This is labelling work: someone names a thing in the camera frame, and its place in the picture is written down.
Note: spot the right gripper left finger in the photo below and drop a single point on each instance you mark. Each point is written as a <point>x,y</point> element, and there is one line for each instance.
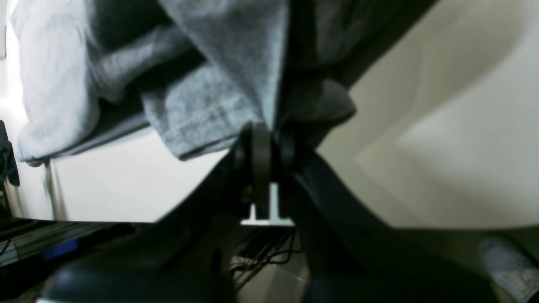
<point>185,256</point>

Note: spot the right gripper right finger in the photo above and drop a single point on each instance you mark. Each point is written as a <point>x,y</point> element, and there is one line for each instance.
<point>354,257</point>

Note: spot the grey t-shirt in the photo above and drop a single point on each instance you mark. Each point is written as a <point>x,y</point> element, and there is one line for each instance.
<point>196,71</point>

